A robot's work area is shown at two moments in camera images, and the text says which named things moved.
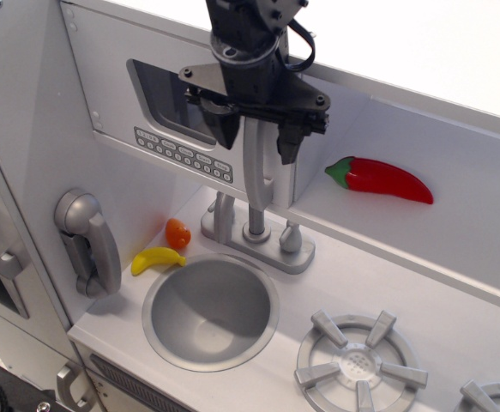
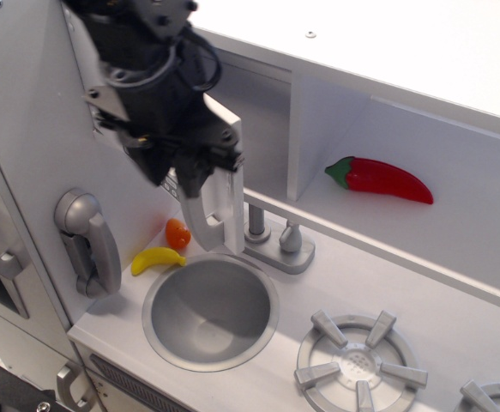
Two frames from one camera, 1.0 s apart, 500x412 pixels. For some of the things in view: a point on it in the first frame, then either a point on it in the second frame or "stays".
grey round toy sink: x=211 y=312 stays
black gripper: x=255 y=77 → x=159 y=101
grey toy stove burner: x=376 y=366 stays
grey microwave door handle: x=259 y=190 → x=210 y=236
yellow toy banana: x=154 y=257 stays
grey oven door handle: x=65 y=376 stays
